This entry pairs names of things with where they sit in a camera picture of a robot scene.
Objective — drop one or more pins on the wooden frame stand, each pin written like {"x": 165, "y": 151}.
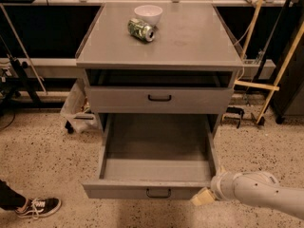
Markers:
{"x": 274, "y": 87}

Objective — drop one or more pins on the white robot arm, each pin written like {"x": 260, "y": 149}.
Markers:
{"x": 256, "y": 189}

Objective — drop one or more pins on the white bowl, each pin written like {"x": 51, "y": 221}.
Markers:
{"x": 151, "y": 14}

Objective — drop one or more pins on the crushed green soda can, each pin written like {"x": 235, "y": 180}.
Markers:
{"x": 141, "y": 30}

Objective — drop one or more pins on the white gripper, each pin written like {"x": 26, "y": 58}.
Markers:
{"x": 218, "y": 186}

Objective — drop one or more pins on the black tripod stand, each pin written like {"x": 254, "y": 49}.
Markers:
{"x": 20, "y": 72}

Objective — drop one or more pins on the grey drawer cabinet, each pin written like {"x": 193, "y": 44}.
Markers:
{"x": 190, "y": 49}

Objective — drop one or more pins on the black trouser leg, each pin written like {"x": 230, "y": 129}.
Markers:
{"x": 9, "y": 199}

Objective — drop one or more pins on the grey drawer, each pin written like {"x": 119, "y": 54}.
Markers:
{"x": 154, "y": 156}
{"x": 171, "y": 100}

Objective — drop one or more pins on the black and white sneaker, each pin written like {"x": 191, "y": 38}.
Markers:
{"x": 38, "y": 208}

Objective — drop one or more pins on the grey top drawer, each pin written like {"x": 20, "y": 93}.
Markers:
{"x": 171, "y": 100}

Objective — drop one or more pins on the clear plastic bag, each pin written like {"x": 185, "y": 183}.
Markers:
{"x": 76, "y": 110}

